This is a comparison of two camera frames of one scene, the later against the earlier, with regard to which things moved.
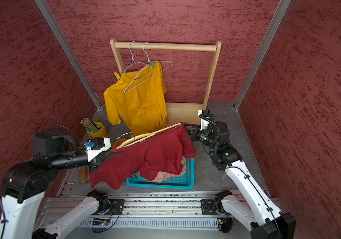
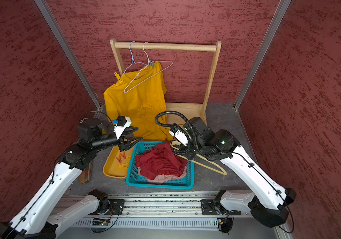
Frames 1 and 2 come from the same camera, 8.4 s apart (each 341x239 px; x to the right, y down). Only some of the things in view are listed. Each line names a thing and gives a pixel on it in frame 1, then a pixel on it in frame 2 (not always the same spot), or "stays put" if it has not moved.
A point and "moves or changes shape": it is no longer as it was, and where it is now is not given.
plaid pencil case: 84,174 stays put
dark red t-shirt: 163,152 moves or changes shape
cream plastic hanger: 141,137 to 174,143
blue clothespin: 152,64 stays put
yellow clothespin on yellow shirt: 117,76 stays put
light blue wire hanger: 133,59 stays put
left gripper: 110,153 to 122,143
